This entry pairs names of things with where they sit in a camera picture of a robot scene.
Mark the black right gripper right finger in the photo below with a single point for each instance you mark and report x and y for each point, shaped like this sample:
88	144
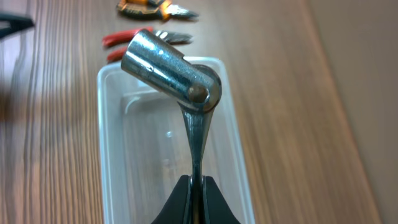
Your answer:
215	207

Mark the red handled shears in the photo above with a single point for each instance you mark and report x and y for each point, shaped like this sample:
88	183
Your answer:
146	47

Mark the clear plastic container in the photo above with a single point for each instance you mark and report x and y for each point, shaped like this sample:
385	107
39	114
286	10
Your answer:
144	147

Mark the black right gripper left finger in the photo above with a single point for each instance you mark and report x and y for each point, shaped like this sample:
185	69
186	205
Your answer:
173	211

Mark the orange black long-nose pliers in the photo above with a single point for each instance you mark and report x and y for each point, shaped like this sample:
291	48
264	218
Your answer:
154	9

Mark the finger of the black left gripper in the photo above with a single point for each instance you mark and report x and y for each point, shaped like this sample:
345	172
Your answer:
16	23

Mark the silver socket wrench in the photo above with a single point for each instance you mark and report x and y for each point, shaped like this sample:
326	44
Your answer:
197	89

